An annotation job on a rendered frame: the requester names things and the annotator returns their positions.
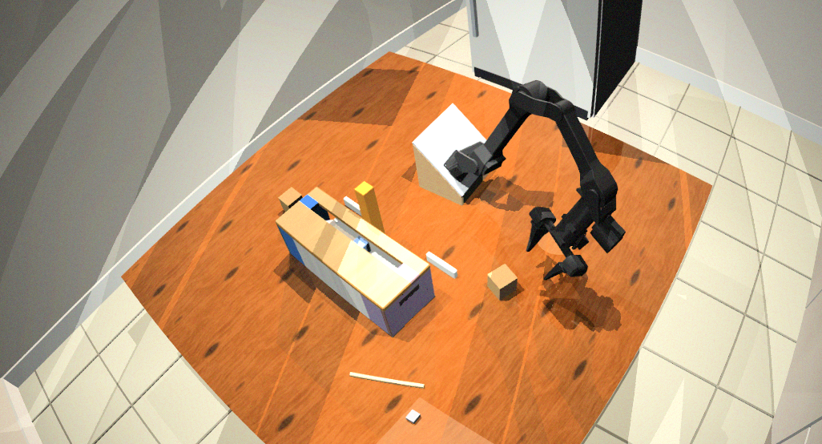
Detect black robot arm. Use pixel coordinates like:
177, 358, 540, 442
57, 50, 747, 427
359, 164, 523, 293
444, 80, 626, 254

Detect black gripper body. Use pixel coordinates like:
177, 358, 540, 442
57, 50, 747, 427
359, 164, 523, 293
529, 206, 588, 277

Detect beige curved flat strip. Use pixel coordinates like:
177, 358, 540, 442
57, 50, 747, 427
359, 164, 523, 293
349, 372, 425, 389

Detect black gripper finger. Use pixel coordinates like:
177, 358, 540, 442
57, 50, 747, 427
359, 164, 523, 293
544, 262, 567, 280
526, 220, 549, 252

